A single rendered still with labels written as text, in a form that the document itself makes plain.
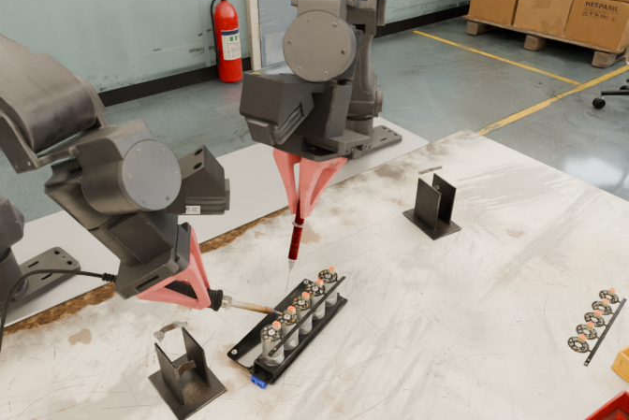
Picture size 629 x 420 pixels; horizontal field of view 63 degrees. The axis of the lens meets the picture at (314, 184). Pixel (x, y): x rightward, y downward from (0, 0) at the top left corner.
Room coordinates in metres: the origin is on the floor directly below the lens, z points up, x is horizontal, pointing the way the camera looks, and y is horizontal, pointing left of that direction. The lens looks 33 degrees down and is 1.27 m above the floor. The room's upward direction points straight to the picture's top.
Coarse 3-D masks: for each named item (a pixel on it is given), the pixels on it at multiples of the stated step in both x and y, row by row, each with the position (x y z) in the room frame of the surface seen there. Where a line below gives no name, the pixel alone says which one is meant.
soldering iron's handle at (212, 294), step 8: (104, 280) 0.39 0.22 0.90; (112, 280) 0.39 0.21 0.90; (168, 288) 0.40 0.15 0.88; (176, 288) 0.40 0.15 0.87; (184, 288) 0.40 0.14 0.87; (192, 288) 0.41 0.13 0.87; (208, 288) 0.42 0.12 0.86; (192, 296) 0.40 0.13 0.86; (216, 296) 0.41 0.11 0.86; (216, 304) 0.40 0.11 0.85
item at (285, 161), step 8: (272, 152) 0.47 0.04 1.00; (280, 152) 0.46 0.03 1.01; (288, 152) 0.46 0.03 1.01; (352, 152) 0.47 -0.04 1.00; (280, 160) 0.46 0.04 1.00; (288, 160) 0.46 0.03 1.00; (296, 160) 0.47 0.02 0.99; (280, 168) 0.46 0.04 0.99; (288, 168) 0.46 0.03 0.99; (288, 176) 0.46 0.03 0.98; (288, 184) 0.46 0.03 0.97; (288, 192) 0.46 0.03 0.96; (296, 192) 0.46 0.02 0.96; (288, 200) 0.46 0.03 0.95; (296, 200) 0.46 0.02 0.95; (296, 208) 0.46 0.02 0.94
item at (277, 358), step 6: (270, 330) 0.40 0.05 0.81; (282, 336) 0.39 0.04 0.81; (264, 342) 0.39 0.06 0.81; (270, 342) 0.38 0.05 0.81; (276, 342) 0.38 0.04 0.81; (264, 348) 0.39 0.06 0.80; (270, 348) 0.38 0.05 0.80; (282, 348) 0.39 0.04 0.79; (264, 354) 0.39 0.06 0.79; (276, 354) 0.38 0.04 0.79; (282, 354) 0.39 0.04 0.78; (264, 360) 0.39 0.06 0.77; (270, 360) 0.38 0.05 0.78; (276, 360) 0.38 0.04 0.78; (282, 360) 0.39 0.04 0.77
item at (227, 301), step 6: (228, 300) 0.41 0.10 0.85; (234, 300) 0.42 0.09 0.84; (222, 306) 0.41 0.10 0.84; (228, 306) 0.41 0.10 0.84; (234, 306) 0.41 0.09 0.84; (240, 306) 0.41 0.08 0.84; (246, 306) 0.41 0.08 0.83; (252, 306) 0.42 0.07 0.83; (258, 306) 0.42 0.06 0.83; (264, 306) 0.42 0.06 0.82; (264, 312) 0.42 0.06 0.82; (270, 312) 0.42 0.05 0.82
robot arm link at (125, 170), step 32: (96, 96) 0.44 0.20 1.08; (0, 128) 0.37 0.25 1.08; (96, 128) 0.42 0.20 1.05; (128, 128) 0.36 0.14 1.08; (32, 160) 0.36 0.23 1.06; (96, 160) 0.36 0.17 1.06; (128, 160) 0.34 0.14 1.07; (160, 160) 0.36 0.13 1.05; (96, 192) 0.34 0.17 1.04; (128, 192) 0.33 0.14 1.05; (160, 192) 0.35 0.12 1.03
